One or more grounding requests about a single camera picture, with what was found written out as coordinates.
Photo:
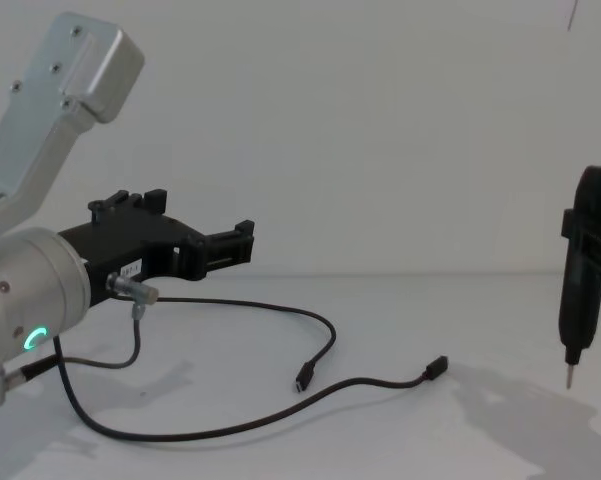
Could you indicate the white curtain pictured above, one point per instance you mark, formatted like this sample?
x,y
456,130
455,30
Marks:
x,y
360,125

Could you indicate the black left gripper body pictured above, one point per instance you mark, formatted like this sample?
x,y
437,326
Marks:
x,y
125,245

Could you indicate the black electric screwdriver tool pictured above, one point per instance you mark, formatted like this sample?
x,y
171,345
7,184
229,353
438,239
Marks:
x,y
580,320

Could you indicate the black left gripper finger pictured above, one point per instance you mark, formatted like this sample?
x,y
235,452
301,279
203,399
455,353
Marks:
x,y
220,250
130,202

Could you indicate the white table cloth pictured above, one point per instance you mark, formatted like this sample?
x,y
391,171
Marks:
x,y
380,400

